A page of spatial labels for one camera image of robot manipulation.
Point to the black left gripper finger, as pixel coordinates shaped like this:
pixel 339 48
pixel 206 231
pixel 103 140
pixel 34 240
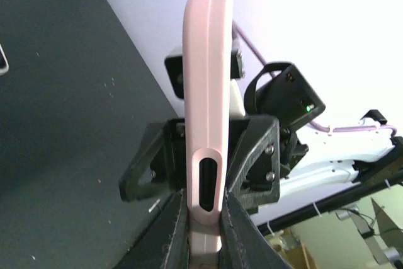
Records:
pixel 159 165

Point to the pink phone case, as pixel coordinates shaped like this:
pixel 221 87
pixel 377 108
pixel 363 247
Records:
pixel 207 43

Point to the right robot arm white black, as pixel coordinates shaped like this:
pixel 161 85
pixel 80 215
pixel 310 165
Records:
pixel 351 154

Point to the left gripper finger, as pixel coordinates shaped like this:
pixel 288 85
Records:
pixel 243 246
pixel 164 242

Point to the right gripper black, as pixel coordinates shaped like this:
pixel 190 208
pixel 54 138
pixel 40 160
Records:
pixel 256 162

